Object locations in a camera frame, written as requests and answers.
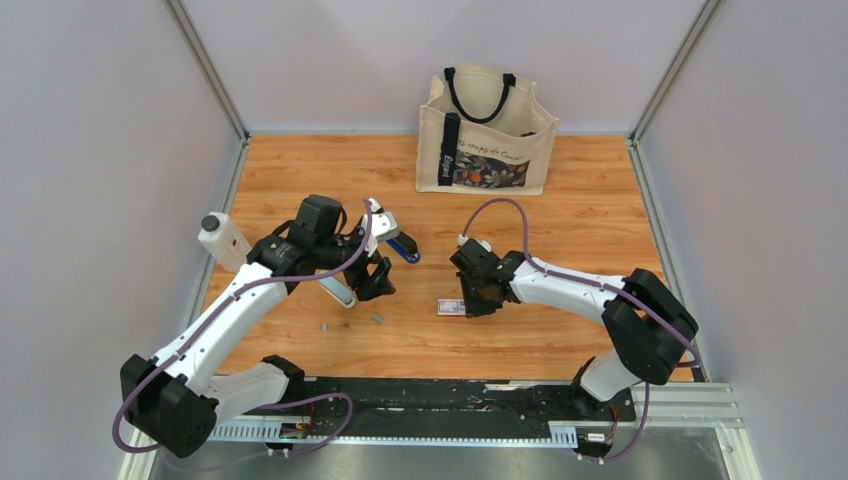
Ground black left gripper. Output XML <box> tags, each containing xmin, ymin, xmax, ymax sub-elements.
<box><xmin>315</xmin><ymin>226</ymin><xmax>396</xmax><ymax>302</ymax></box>

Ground red white staple box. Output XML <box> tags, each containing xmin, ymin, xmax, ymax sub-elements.
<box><xmin>437</xmin><ymin>299</ymin><xmax>466</xmax><ymax>317</ymax></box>

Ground blue black stapler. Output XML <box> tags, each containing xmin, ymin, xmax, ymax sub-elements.
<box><xmin>387</xmin><ymin>231</ymin><xmax>421</xmax><ymax>264</ymax></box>

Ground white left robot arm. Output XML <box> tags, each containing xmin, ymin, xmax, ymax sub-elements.
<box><xmin>112</xmin><ymin>194</ymin><xmax>400</xmax><ymax>458</ymax></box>

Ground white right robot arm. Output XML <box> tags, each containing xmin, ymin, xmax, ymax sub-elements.
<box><xmin>450</xmin><ymin>235</ymin><xmax>698</xmax><ymax>419</ymax></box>

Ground light blue white tube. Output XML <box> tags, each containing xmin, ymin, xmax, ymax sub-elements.
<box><xmin>319</xmin><ymin>277</ymin><xmax>356</xmax><ymax>309</ymax></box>

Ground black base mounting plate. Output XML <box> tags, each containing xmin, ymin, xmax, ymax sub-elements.
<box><xmin>282</xmin><ymin>377</ymin><xmax>637</xmax><ymax>440</ymax></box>

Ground white bottle black cap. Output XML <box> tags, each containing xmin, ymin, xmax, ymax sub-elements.
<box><xmin>197</xmin><ymin>212</ymin><xmax>251</xmax><ymax>273</ymax></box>

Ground beige canvas tote bag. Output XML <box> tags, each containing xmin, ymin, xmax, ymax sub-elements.
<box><xmin>415</xmin><ymin>64</ymin><xmax>559</xmax><ymax>196</ymax></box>

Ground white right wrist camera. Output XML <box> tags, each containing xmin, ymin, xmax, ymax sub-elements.
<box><xmin>457</xmin><ymin>233</ymin><xmax>492</xmax><ymax>252</ymax></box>

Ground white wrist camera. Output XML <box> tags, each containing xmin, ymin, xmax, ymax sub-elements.
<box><xmin>457</xmin><ymin>233</ymin><xmax>492</xmax><ymax>252</ymax></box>
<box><xmin>360</xmin><ymin>197</ymin><xmax>401</xmax><ymax>257</ymax></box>

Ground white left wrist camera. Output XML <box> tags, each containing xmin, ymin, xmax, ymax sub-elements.
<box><xmin>360</xmin><ymin>197</ymin><xmax>401</xmax><ymax>257</ymax></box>

